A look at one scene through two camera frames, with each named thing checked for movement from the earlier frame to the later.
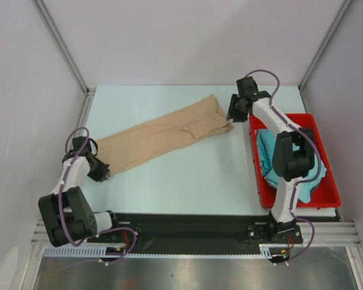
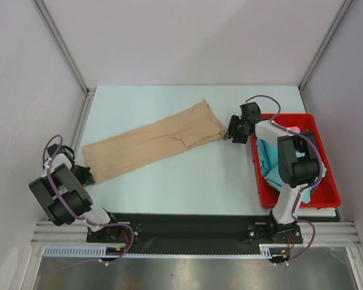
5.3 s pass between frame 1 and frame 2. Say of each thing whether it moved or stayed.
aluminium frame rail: stayed
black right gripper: moved
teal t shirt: stayed
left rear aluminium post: stayed
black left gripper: moved
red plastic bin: stayed
